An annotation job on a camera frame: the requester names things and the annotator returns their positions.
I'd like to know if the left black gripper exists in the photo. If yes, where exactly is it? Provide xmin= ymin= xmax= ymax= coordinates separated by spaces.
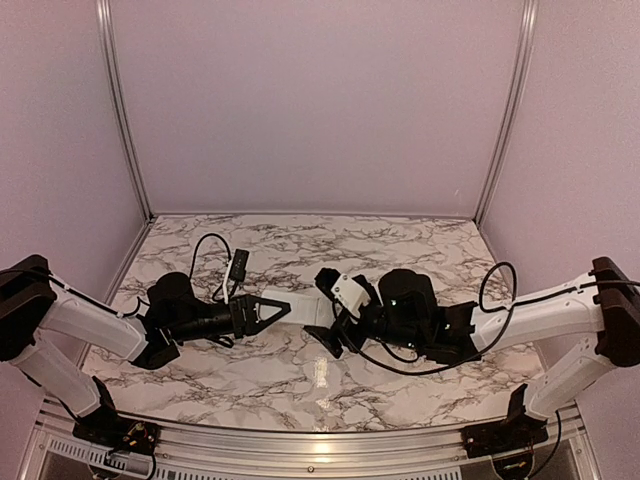
xmin=170 ymin=295 xmax=291 ymax=343

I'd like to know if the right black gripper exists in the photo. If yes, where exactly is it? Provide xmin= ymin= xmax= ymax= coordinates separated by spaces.
xmin=306 ymin=282 xmax=426 ymax=357

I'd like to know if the white remote control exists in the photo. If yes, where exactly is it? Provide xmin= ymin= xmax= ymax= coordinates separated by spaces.
xmin=262 ymin=289 xmax=334 ymax=328

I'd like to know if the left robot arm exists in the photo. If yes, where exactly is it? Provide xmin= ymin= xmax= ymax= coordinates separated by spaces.
xmin=1 ymin=255 xmax=291 ymax=445

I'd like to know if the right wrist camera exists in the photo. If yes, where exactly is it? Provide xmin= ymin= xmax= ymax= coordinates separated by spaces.
xmin=331 ymin=274 xmax=372 ymax=318

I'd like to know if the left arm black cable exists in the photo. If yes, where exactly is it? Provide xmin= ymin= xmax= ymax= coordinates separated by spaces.
xmin=190 ymin=233 xmax=234 ymax=301

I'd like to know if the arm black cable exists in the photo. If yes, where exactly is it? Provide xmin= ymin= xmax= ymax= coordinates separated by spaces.
xmin=190 ymin=233 xmax=234 ymax=301
xmin=357 ymin=263 xmax=640 ymax=376

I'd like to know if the front aluminium rail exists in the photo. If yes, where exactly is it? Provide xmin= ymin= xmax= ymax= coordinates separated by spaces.
xmin=18 ymin=399 xmax=601 ymax=479

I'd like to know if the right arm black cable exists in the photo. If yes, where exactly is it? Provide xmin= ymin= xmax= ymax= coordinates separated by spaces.
xmin=357 ymin=263 xmax=640 ymax=376

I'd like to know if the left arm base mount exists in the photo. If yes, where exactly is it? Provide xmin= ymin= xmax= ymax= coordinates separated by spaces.
xmin=73 ymin=416 xmax=160 ymax=455

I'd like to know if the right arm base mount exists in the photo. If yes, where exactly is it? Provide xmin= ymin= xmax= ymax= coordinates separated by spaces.
xmin=461 ymin=420 xmax=549 ymax=458

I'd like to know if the left aluminium frame post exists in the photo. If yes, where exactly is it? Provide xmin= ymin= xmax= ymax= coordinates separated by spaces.
xmin=96 ymin=0 xmax=154 ymax=223

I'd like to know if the aluminium frame post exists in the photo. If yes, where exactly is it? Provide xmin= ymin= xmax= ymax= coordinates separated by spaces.
xmin=473 ymin=0 xmax=539 ymax=230
xmin=96 ymin=0 xmax=154 ymax=223

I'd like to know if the right aluminium frame post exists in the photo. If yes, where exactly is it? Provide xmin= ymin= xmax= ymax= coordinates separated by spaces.
xmin=473 ymin=0 xmax=539 ymax=230

